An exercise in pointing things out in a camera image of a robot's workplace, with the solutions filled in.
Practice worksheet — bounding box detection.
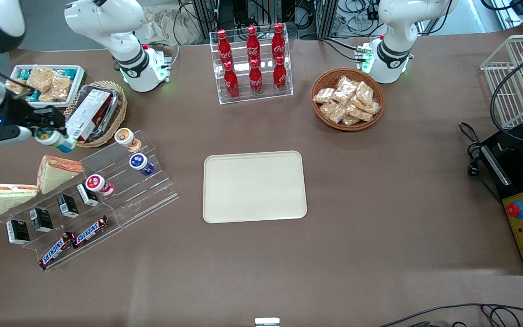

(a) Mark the clear acrylic stepped stand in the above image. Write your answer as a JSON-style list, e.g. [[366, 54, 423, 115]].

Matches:
[[79, 130, 180, 229], [0, 182, 125, 272]]

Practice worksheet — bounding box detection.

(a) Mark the white wire basket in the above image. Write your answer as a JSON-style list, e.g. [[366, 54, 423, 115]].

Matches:
[[479, 34, 523, 130]]

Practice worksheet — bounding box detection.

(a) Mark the white rectangular snack tray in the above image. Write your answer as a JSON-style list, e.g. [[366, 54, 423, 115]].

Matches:
[[7, 64, 86, 110]]

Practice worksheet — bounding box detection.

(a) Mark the black looped cable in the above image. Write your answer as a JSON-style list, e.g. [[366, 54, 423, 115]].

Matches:
[[490, 45, 523, 147]]

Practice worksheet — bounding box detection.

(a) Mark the clear cracker packet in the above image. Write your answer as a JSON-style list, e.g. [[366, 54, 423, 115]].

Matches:
[[27, 65, 56, 92], [39, 77, 72, 102], [5, 78, 27, 97]]

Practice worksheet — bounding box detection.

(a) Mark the Snickers chocolate bar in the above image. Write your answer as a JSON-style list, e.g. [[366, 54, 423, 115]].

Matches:
[[39, 232, 75, 270], [71, 215, 109, 248]]

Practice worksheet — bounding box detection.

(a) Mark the black coiled power cable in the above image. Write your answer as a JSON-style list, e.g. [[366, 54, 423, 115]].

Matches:
[[459, 121, 487, 178]]

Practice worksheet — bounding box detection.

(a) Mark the grey aluminium frame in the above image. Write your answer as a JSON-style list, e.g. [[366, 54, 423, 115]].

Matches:
[[315, 0, 340, 39]]

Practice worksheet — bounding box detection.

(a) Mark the thin black table cable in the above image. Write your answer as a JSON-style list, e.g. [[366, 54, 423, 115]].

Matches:
[[377, 302, 523, 327]]

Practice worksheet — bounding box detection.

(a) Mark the green gum bottle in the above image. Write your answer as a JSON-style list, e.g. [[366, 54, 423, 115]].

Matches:
[[34, 127, 78, 154]]

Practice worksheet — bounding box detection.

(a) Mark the triangular packed sandwich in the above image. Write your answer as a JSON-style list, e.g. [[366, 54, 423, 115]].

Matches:
[[0, 183, 40, 218], [36, 155, 84, 195]]

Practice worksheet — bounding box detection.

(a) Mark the beige plastic tray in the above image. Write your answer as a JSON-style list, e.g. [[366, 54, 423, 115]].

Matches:
[[203, 150, 308, 224]]

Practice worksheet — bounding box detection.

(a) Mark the round brown wicker basket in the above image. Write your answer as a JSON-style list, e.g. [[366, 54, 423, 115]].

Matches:
[[311, 68, 385, 132]]

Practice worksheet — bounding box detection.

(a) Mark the clear acrylic bottle rack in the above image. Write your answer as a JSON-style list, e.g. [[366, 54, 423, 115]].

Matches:
[[210, 27, 294, 105]]

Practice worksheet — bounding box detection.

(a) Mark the black plastic food container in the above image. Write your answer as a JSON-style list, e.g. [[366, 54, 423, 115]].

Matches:
[[72, 84, 122, 141]]

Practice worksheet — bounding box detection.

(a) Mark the red gum bottle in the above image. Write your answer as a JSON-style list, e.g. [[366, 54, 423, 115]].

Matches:
[[85, 174, 115, 197]]

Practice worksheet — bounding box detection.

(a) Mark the red cola bottle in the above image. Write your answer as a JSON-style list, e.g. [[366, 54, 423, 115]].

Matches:
[[223, 61, 240, 99], [217, 29, 232, 66], [273, 55, 288, 93], [247, 25, 261, 64], [249, 58, 263, 96], [271, 23, 286, 62]]

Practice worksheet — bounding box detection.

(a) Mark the oval light wicker basket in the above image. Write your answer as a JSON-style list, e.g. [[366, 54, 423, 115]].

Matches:
[[63, 80, 128, 149]]

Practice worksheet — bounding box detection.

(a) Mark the orange gum bottle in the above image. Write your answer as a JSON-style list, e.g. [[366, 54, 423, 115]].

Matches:
[[114, 128, 142, 153]]

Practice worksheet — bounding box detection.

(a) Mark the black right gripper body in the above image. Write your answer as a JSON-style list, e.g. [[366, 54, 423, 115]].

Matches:
[[0, 97, 44, 131]]

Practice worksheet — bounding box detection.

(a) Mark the red and white box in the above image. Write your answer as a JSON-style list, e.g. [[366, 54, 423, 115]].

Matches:
[[64, 89, 113, 142]]

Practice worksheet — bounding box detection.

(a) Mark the purple gum bottle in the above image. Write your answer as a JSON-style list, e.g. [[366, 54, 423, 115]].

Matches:
[[129, 153, 155, 177]]

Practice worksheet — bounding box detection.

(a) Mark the small black carton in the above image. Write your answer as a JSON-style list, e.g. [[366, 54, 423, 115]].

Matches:
[[30, 208, 54, 233], [6, 219, 31, 246], [76, 183, 100, 208], [57, 193, 80, 218]]

